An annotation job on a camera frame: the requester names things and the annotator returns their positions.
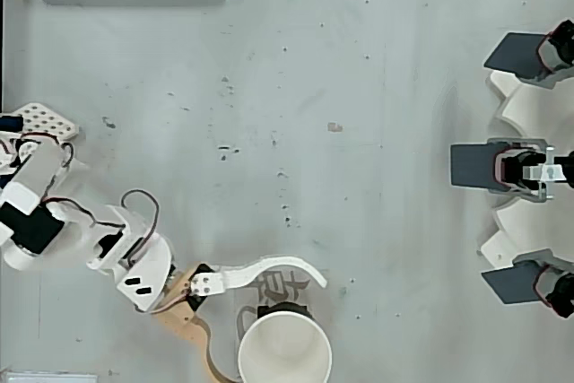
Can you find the tan gripper black servo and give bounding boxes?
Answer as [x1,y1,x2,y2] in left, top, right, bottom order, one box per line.
[151,255,329,383]

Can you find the dark flap servo unit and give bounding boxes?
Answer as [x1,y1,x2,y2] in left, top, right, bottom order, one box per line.
[448,136,574,203]
[480,247,574,320]
[483,18,574,89]

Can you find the white gear-shaped fixture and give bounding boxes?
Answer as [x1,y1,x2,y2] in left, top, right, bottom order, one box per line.
[476,68,574,277]

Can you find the long red black arm cable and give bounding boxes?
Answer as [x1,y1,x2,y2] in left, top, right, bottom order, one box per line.
[40,196,127,230]

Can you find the looping red black arm cable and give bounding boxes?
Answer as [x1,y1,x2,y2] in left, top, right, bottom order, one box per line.
[119,188,162,267]

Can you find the white paper cup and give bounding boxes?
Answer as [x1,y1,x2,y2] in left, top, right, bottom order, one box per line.
[237,303,335,383]

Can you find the printed paper mat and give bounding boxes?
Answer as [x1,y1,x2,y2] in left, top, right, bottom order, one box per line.
[232,268,332,360]

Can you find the flat white grey-edged object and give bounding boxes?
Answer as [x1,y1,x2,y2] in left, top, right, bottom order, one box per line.
[0,370,100,383]

